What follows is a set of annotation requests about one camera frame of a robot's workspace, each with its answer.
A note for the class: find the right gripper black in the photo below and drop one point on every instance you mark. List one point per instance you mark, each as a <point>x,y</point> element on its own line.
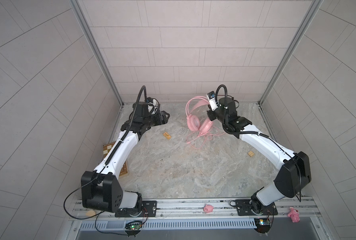
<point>211,115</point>

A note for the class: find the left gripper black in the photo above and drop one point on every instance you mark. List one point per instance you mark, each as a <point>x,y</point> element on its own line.
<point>163,121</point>

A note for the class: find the pink headphones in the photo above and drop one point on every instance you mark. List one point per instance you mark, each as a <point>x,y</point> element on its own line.
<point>193,122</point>

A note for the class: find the black white headphones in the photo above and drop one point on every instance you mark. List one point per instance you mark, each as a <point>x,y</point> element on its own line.
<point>153,106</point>

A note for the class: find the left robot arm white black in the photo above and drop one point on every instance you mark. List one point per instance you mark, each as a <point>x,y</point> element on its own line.
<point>101,189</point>

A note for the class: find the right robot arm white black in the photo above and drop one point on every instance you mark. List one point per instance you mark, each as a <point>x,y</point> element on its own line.
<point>293,168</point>

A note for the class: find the small wooden block centre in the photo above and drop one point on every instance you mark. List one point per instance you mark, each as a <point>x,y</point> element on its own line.
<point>167,136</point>

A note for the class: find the wooden chessboard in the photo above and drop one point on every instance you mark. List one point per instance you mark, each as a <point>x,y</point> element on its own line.
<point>117,158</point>

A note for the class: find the pink pig toy centre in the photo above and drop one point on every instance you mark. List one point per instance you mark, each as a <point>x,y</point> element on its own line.
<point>208,208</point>

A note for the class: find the pink pig toy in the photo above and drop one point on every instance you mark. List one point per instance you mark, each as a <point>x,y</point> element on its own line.
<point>208,208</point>
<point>294,215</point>

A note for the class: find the left circuit board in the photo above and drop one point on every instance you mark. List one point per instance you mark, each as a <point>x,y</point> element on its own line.
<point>133,226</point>

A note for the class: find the circuit board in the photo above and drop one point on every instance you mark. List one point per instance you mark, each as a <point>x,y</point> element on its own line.
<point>133,226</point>
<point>263,226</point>

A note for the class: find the right circuit board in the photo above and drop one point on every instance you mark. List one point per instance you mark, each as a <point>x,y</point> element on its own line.
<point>263,226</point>

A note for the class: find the pink pig toy right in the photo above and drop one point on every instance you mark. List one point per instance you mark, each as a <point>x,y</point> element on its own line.
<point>294,215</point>

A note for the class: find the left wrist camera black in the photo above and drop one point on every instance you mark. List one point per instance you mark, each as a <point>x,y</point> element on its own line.
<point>141,110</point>

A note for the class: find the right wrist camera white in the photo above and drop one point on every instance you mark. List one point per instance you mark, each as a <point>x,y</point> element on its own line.
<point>212,99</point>

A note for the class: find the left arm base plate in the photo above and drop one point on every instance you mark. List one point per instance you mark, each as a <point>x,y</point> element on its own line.
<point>148,208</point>

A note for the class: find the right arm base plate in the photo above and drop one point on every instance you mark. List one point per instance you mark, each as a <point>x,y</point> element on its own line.
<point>245,208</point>

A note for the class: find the beige wooden piece on rail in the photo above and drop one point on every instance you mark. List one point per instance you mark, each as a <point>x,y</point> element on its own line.
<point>90,214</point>

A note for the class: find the aluminium rail frame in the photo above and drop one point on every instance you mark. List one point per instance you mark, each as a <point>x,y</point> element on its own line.
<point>193,209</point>

